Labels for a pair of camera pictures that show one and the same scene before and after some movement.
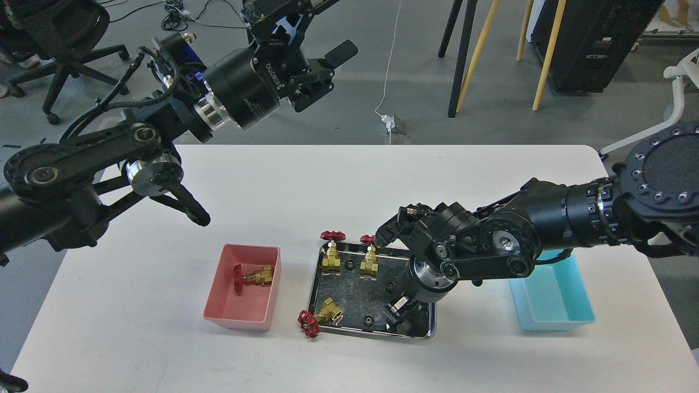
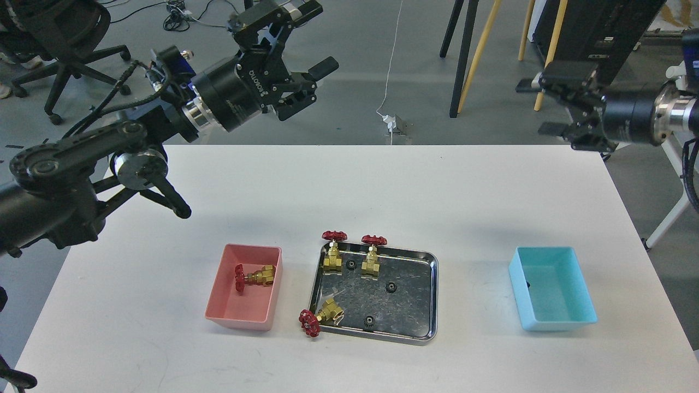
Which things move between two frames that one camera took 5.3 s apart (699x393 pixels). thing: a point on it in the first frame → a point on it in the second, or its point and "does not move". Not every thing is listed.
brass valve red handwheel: x=264 y=277 does not move
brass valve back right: x=370 y=265 does not move
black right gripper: x=428 y=284 → x=628 y=117
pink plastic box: x=252 y=310 does not move
